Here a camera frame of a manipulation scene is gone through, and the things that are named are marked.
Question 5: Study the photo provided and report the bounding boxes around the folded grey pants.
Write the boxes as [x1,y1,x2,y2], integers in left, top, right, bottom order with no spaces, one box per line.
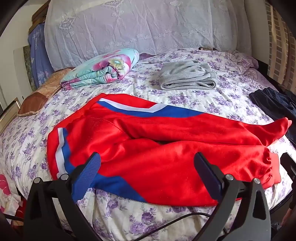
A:
[159,60,217,90]

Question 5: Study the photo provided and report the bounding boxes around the black cable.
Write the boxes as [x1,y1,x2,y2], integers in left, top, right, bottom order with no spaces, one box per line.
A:
[131,211,230,241]

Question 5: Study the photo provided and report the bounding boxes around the folded floral teal quilt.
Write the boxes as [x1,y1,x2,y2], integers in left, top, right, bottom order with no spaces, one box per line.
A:
[61,48,139,89]

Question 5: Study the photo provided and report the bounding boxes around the brown pillow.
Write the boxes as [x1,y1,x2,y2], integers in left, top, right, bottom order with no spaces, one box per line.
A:
[18,67,74,117]

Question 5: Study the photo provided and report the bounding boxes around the dark navy garment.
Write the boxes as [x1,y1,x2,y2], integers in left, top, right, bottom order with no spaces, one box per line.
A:
[249,87,296,147]

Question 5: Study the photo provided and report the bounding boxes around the red blue white pants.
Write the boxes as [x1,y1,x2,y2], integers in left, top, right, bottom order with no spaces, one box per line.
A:
[47,93,292,206]

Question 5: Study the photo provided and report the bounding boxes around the blue patterned fabric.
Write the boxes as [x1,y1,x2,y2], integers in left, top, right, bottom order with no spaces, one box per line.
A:
[28,23,54,88]

